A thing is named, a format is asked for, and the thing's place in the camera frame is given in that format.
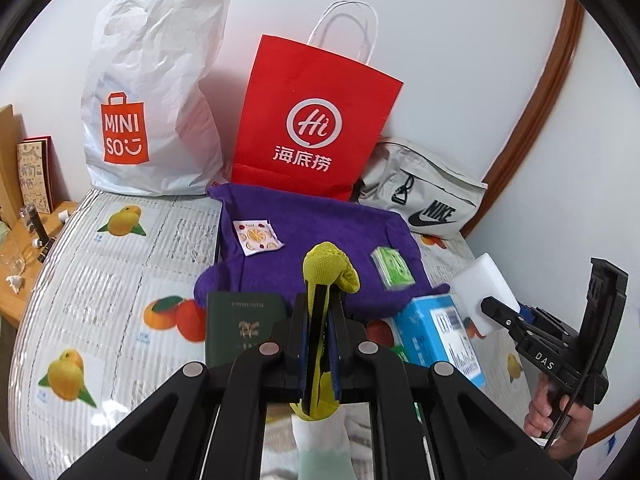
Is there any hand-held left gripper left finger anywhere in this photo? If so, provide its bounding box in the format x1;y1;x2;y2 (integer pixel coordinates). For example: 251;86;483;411
55;292;314;480

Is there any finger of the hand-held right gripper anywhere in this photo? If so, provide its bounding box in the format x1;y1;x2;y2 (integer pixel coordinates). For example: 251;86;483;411
517;302;561;328
481;297;531;343

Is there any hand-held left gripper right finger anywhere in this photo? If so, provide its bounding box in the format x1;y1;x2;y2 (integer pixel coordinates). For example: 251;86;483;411
327;292;576;480

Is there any white sponge block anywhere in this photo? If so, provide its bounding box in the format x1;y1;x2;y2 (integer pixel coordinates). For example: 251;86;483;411
450;254;521;338

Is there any yellow-green sock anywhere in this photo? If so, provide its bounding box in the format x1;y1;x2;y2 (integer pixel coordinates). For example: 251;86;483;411
292;241;361;422

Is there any person's right hand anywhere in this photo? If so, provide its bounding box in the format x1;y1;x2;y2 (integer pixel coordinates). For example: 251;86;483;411
524;384;596;461

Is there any dark green book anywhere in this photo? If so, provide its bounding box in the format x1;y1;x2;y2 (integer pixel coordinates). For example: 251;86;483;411
205;290;288;368

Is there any blue box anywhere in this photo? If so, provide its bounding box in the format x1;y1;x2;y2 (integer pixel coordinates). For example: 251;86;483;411
392;294;487;391

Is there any mint and white sock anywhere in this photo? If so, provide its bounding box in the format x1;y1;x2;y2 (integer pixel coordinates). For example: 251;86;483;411
291;407;353;480

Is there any green packet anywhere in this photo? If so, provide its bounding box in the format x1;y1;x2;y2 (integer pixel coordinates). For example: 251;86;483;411
371;246;416;291

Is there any fruit-print sachet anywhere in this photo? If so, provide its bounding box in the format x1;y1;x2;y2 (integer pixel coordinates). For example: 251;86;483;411
234;219;286;257

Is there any purple towel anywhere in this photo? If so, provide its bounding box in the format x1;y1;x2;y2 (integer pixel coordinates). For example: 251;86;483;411
194;182;451;321

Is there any grey waist bag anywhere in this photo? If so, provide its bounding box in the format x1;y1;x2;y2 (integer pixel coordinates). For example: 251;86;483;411
356;136;488;240

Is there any red paper bag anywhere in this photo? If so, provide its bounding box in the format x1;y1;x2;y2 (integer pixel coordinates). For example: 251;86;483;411
230;1;405;203

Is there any wooden bedside table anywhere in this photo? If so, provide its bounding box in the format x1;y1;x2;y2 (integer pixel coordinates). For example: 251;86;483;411
0;200;81;328

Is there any illustrated book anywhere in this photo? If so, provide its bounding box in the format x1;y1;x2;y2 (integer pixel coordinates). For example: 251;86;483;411
16;136;56;216

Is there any white plastic shopping bag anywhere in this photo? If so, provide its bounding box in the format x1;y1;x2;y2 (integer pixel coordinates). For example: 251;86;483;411
81;0;233;196

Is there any wooden headboard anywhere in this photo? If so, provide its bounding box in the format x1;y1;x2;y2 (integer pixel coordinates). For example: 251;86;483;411
0;105;23;226

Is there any black cable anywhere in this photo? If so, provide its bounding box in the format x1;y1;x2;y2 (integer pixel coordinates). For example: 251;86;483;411
542;280;608;456

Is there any brown wooden door frame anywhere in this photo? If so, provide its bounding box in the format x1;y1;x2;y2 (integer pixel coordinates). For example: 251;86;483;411
482;0;586;241

